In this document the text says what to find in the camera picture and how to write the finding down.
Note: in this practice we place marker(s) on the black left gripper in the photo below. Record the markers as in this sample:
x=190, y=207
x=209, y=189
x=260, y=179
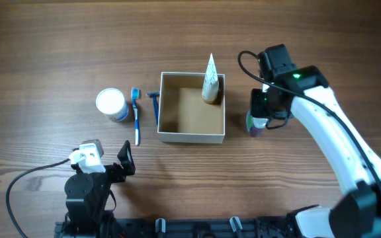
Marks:
x=120, y=174

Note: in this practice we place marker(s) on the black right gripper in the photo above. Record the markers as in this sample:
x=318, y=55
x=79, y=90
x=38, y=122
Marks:
x=256, y=110

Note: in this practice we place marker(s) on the clear bottle with cap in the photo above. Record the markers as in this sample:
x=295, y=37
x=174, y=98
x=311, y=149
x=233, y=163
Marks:
x=255, y=126

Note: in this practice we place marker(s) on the cotton swab tub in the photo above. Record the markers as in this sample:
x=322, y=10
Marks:
x=112, y=103

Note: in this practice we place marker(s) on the white bamboo print tube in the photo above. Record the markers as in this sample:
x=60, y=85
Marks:
x=211, y=83

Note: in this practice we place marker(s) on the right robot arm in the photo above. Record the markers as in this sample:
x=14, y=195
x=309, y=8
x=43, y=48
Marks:
x=304, y=94

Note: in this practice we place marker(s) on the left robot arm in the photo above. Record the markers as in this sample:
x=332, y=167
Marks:
x=89, y=189

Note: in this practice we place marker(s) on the blue white toothbrush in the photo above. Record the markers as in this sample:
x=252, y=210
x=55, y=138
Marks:
x=135, y=95

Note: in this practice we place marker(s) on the blue disposable razor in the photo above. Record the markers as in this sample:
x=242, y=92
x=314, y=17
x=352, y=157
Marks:
x=153, y=96

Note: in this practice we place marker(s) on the white cardboard box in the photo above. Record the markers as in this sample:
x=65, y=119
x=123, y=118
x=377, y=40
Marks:
x=183, y=115

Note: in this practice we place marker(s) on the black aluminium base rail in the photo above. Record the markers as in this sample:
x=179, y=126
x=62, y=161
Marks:
x=261, y=227

